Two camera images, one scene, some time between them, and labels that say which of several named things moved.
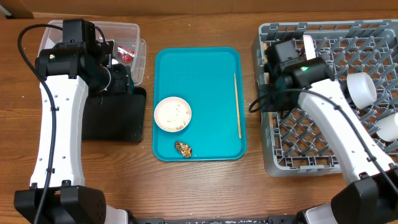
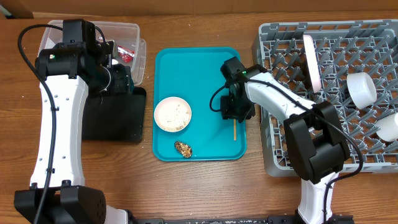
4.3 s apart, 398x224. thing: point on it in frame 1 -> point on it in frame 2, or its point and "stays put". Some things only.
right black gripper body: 273,99 -> 235,111
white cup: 388,126 stays put
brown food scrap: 185,149 stays put
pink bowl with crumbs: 172,114 stays put
